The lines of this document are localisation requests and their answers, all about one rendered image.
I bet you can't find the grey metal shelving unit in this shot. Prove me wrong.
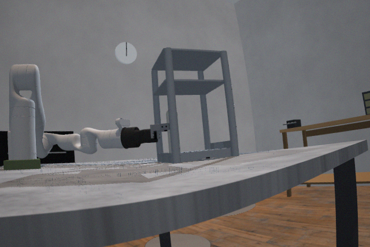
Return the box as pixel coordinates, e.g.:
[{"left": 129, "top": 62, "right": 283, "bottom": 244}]
[{"left": 151, "top": 47, "right": 239, "bottom": 163}]

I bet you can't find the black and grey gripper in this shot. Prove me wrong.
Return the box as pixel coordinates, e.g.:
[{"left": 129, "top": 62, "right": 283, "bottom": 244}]
[{"left": 110, "top": 118, "right": 169, "bottom": 149}]

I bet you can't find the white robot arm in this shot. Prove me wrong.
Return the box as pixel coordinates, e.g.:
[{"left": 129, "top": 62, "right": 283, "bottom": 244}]
[{"left": 8, "top": 64, "right": 113, "bottom": 160}]

